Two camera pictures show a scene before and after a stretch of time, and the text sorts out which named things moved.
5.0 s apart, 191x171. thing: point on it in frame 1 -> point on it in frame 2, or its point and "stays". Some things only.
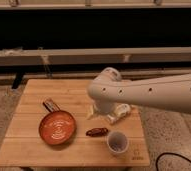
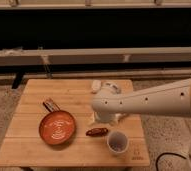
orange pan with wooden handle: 57,127 stays
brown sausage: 97,132 stays
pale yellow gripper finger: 91,111 -> 93,119
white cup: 117,142 stays
